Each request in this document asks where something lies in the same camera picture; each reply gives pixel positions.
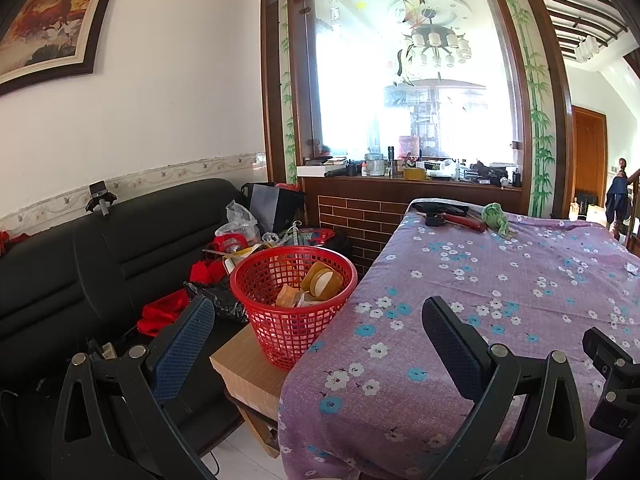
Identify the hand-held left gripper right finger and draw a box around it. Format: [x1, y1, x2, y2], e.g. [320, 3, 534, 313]
[421, 296, 588, 480]

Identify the brown packing tape roll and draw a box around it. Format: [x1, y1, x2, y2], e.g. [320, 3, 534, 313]
[300, 261, 343, 301]

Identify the green cloth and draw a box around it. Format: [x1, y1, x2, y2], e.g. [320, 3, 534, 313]
[481, 202, 511, 238]

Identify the bamboo painted pillar panel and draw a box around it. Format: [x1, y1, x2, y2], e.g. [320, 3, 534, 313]
[487, 0, 558, 218]

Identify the black sofa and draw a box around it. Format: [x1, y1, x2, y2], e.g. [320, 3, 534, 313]
[0, 177, 261, 480]

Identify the orange cardboard box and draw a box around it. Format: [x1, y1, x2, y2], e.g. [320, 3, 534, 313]
[276, 284, 307, 308]

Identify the dark blue jacket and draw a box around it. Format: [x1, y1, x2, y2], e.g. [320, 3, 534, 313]
[604, 175, 628, 226]

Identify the red cloth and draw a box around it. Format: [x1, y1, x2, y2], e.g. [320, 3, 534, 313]
[137, 260, 231, 336]

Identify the narrow bamboo painted panel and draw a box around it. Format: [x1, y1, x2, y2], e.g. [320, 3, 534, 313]
[280, 0, 297, 181]

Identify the black phone clamp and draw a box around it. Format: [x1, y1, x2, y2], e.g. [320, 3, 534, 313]
[86, 180, 118, 218]

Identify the chandelier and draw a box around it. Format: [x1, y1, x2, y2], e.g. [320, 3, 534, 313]
[395, 0, 473, 68]

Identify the clear plastic bag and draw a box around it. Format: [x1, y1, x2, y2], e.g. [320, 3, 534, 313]
[215, 200, 261, 241]

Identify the white flat box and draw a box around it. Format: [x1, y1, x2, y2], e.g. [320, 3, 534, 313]
[296, 162, 346, 178]

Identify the framed horse painting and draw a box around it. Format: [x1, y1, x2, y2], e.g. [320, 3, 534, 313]
[0, 0, 126, 96]

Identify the black plastic bag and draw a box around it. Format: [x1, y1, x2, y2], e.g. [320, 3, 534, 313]
[182, 280, 248, 323]

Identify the wooden stool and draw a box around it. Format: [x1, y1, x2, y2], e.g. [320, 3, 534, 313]
[210, 322, 291, 458]

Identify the black paper bag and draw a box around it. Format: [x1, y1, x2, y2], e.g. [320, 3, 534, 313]
[247, 182, 303, 241]

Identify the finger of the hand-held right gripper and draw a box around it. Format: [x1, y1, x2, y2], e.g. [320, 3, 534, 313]
[582, 327, 640, 392]

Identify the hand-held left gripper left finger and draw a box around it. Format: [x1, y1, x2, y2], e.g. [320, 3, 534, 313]
[51, 295, 217, 480]

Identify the red plastic packet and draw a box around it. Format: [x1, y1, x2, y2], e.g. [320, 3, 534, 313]
[299, 227, 335, 247]

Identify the purple floral tablecloth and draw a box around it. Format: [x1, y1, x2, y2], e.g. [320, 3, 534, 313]
[277, 205, 640, 480]

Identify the wooden door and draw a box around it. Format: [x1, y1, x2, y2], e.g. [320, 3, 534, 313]
[570, 106, 608, 211]

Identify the red plastic mesh basket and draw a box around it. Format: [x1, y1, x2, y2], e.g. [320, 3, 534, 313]
[230, 247, 358, 372]

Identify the red handled tool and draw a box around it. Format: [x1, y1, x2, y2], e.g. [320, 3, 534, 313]
[442, 214, 487, 232]

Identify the red round container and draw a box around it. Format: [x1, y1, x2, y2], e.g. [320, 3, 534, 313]
[215, 232, 248, 256]

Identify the square ceiling lamp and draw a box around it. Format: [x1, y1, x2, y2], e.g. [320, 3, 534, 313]
[570, 35, 608, 63]

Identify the wooden stair railing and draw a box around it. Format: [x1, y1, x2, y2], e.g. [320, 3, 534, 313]
[617, 157, 640, 256]

